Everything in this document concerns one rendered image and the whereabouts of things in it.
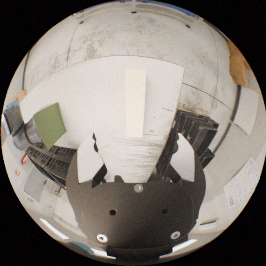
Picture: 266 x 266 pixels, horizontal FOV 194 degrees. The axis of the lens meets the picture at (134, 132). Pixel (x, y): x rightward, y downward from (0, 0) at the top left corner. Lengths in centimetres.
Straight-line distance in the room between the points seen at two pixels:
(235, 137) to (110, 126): 266
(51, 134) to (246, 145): 294
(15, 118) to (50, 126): 22
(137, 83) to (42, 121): 42
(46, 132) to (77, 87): 25
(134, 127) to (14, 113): 55
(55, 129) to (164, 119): 54
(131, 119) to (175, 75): 24
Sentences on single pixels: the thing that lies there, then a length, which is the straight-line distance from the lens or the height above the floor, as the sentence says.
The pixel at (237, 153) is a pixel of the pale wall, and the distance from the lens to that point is 263.
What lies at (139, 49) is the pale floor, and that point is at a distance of 112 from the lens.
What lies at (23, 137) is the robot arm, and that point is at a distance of 51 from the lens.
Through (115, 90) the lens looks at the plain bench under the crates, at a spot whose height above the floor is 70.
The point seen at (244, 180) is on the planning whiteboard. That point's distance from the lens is 269.
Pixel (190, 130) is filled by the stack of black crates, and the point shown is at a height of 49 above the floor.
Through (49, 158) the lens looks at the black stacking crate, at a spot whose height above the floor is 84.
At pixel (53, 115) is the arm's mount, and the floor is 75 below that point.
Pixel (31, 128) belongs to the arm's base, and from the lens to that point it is 46.
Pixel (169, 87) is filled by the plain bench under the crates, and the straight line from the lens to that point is 34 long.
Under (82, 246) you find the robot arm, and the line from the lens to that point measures 28.
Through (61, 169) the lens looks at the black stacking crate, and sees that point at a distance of 54.
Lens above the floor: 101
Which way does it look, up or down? 57 degrees down
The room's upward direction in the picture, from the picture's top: 180 degrees clockwise
